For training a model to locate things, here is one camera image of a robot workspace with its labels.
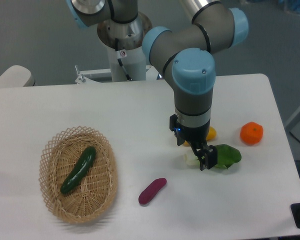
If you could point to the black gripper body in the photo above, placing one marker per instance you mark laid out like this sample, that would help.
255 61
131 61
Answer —
195 136

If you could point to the white metal base frame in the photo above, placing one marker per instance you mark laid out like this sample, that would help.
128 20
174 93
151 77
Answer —
104 75

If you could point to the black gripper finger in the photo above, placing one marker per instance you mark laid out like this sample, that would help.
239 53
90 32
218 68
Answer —
208 157
197 151

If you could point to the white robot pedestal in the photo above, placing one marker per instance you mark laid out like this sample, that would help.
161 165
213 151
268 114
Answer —
123 43

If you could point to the purple sweet potato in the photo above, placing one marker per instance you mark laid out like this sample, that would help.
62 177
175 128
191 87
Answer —
151 191

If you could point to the white chair armrest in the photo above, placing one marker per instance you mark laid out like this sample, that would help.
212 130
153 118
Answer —
17 76

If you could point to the yellow orange mango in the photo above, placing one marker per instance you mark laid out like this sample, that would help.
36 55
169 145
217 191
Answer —
212 134

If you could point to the green leafy bok choy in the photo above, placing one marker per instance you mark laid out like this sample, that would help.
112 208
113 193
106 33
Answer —
226 157

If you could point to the woven wicker basket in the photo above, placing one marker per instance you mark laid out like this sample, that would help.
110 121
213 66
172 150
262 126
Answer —
97 188

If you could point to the green cucumber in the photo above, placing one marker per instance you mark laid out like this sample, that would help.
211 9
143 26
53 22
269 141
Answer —
79 171

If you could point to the orange tangerine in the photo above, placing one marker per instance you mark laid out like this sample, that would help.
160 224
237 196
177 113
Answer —
251 133

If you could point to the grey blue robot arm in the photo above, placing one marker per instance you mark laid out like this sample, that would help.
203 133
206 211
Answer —
184 59

